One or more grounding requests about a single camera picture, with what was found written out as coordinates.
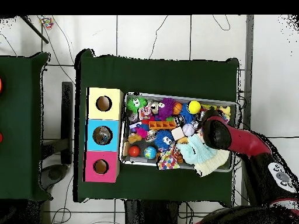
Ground small multicoloured toy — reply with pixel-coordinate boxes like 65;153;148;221
38;15;55;30

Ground black tripod leg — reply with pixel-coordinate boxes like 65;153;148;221
20;15;50;44

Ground purple spiky toy with eyes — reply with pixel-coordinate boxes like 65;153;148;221
155;97;176;121

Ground mint green cloth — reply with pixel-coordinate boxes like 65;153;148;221
176;134;218;165

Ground crushed black can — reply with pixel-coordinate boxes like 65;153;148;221
174;115;186;127

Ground green spiky toy with eyes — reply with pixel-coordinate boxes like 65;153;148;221
126;97;147;113

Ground grey chair base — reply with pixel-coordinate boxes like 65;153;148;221
38;164;69;191

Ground yellow smiley ball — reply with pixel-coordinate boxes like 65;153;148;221
187;100;201;115

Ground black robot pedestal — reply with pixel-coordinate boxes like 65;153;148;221
124;199;179;224

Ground wooden three-hole box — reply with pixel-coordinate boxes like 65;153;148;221
82;87;124;183

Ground wire mesh bin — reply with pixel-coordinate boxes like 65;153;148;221
119;92;238;173

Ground blue spiky ball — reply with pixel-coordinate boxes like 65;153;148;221
154;129;175;150

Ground globe print ball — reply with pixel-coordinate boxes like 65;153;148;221
144;146;157;160

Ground polka dot paper napkin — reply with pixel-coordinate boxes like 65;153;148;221
157;149;181;170

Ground red rubber ball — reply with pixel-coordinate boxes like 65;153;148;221
128;146;141;158

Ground dark green tablecloth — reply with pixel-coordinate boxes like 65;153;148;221
0;52;53;202
73;48;240;207

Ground crushed silver can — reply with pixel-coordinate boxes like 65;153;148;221
190;117;203;130

